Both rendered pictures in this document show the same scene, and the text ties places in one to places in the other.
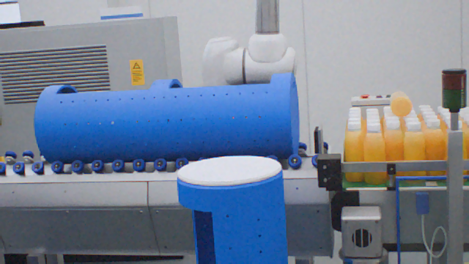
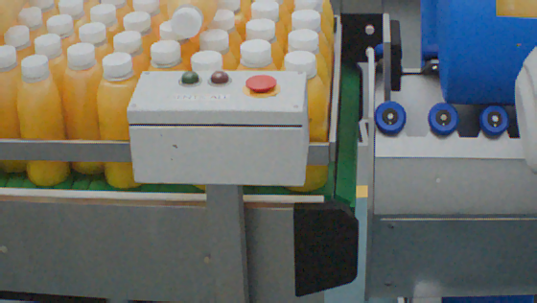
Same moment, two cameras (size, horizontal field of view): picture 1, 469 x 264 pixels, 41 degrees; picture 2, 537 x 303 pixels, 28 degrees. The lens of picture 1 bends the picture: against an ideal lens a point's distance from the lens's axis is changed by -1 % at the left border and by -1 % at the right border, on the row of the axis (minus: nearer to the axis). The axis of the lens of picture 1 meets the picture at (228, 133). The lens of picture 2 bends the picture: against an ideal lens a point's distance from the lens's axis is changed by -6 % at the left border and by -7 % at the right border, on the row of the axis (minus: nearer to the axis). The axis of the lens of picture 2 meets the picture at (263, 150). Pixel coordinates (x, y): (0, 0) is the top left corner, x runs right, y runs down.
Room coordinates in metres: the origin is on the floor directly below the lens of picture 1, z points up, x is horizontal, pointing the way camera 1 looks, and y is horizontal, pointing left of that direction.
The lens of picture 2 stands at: (3.48, -0.63, 1.70)
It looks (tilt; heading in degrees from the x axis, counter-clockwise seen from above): 30 degrees down; 174
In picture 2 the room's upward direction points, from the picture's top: 2 degrees counter-clockwise
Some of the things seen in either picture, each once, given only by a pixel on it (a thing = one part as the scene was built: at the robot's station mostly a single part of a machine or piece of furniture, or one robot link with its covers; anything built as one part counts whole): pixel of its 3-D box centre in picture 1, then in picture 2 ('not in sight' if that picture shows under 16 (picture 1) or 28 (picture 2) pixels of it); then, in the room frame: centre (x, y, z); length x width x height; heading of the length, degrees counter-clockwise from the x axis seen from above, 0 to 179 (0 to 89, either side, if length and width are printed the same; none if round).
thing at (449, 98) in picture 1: (453, 97); not in sight; (1.63, -0.59, 1.18); 0.06 x 0.06 x 0.05
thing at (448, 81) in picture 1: (453, 81); not in sight; (1.63, -0.59, 1.23); 0.06 x 0.06 x 0.04
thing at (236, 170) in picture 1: (229, 169); not in sight; (1.66, 0.01, 1.03); 0.28 x 0.28 x 0.01
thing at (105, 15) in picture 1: (122, 13); not in sight; (3.86, 0.58, 1.48); 0.24 x 0.12 x 0.08; 92
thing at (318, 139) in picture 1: (319, 145); (391, 66); (2.06, -0.30, 0.99); 0.10 x 0.02 x 0.12; 168
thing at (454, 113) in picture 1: (453, 100); not in sight; (1.63, -0.59, 1.18); 0.06 x 0.06 x 0.16
